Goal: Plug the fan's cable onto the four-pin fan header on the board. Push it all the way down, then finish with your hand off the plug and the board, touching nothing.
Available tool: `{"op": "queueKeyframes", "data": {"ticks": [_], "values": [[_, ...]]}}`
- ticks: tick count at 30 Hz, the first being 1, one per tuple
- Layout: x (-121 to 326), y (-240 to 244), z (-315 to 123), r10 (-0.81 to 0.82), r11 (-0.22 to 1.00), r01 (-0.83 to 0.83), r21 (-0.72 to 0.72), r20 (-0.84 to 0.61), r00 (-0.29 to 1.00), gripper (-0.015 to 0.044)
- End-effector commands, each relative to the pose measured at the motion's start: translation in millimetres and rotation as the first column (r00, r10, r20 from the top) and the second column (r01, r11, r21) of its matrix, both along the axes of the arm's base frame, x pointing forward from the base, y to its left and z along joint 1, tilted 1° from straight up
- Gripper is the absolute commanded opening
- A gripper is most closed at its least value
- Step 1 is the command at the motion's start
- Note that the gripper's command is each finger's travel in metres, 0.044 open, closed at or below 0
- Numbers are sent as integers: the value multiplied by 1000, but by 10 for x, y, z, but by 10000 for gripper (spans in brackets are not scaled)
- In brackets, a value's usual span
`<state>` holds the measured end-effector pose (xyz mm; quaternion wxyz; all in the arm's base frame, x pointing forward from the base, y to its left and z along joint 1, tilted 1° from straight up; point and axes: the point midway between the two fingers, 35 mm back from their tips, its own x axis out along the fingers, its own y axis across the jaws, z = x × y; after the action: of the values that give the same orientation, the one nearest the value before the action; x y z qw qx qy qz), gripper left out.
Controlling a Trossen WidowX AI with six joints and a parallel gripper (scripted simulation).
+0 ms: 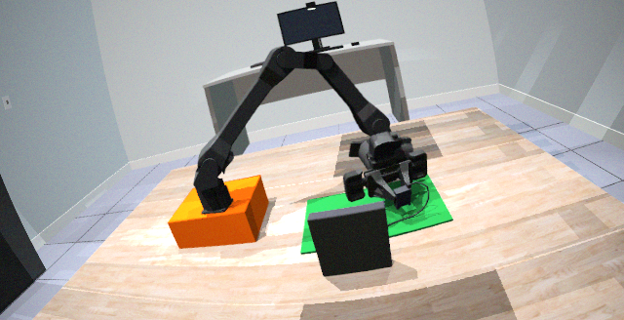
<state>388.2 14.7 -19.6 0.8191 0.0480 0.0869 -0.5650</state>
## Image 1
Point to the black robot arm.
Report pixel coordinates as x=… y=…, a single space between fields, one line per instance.
x=281 y=61

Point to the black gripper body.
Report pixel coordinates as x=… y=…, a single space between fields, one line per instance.
x=354 y=183

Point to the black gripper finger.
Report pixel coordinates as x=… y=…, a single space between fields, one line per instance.
x=377 y=187
x=406 y=172

